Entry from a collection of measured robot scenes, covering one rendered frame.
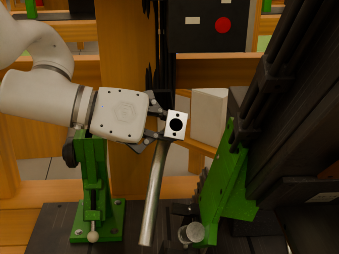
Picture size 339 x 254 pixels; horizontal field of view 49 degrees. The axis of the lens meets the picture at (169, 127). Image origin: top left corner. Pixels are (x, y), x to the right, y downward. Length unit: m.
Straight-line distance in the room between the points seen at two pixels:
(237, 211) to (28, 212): 0.64
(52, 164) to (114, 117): 2.30
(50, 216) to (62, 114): 0.45
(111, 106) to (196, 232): 0.28
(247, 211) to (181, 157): 2.21
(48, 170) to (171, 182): 1.83
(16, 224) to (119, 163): 0.32
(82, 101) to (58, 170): 2.22
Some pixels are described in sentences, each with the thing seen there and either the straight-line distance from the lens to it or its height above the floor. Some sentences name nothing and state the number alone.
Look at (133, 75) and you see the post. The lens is 0.95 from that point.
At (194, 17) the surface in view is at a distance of 0.80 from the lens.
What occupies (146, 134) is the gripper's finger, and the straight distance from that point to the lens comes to 0.71.
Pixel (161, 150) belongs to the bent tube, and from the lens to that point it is 0.81.
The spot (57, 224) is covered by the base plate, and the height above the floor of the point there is 0.90.
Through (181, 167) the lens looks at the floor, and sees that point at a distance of 2.81.
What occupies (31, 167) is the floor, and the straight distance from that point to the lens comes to 2.99.
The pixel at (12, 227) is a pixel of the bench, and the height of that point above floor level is 0.88.
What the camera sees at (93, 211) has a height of 1.00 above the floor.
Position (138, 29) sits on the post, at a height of 1.38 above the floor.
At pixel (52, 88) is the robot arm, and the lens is 0.70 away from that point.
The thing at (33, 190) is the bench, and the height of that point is 0.88.
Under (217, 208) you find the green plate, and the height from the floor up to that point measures 1.14.
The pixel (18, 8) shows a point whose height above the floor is 0.25.
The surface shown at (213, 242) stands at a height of 1.09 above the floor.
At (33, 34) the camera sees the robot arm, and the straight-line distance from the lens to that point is 0.64.
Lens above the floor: 1.59
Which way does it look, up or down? 28 degrees down
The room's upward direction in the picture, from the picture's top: straight up
